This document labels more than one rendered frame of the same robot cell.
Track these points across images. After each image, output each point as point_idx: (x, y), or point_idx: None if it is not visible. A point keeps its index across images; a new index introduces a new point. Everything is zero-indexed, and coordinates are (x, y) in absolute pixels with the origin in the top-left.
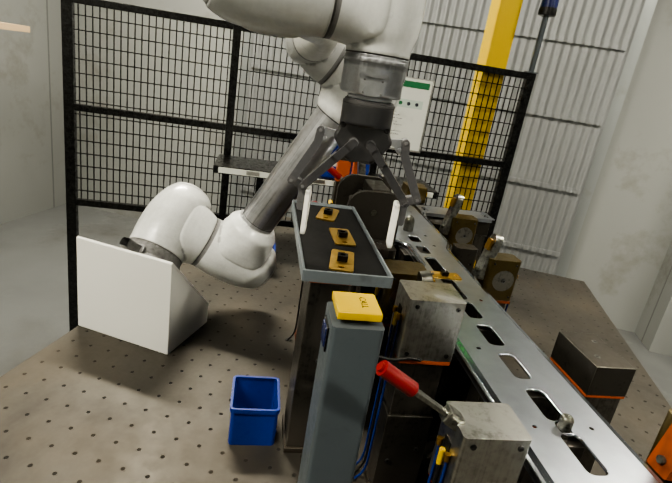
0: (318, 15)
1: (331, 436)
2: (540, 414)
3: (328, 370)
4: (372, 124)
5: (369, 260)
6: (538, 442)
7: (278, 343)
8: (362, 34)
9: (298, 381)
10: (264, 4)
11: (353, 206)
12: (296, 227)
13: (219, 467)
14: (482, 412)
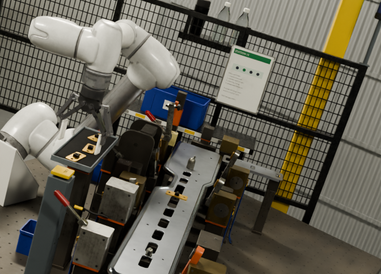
0: (68, 52)
1: (42, 227)
2: (143, 248)
3: (44, 195)
4: (89, 97)
5: (90, 160)
6: (128, 252)
7: None
8: (86, 61)
9: None
10: (47, 46)
11: (123, 138)
12: (68, 139)
13: (5, 257)
14: (98, 226)
